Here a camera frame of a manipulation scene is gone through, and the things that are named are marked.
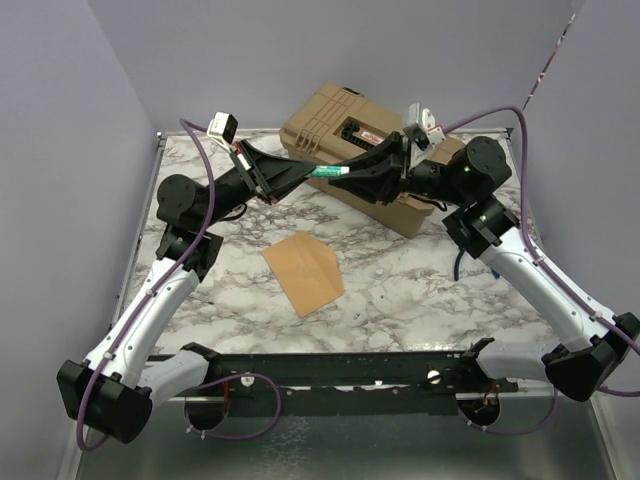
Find brown paper envelope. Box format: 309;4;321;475
262;231;344;318

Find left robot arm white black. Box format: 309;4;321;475
56;140;315;452

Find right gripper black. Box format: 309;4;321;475
329;129;469;206

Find green white glue stick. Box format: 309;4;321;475
310;165;350;178

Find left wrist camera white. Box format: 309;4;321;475
206;111;238;152

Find black mounting base rail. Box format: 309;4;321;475
180;351;518;417

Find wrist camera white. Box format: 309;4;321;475
206;111;238;152
403;103;446;151

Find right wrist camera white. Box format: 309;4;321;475
403;103;446;151

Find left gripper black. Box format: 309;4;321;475
200;139;318;230

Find tan plastic tool case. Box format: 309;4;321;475
279;83;464;238

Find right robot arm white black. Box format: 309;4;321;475
329;133;639;401

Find blue handled pliers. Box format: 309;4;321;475
453;248;501;282

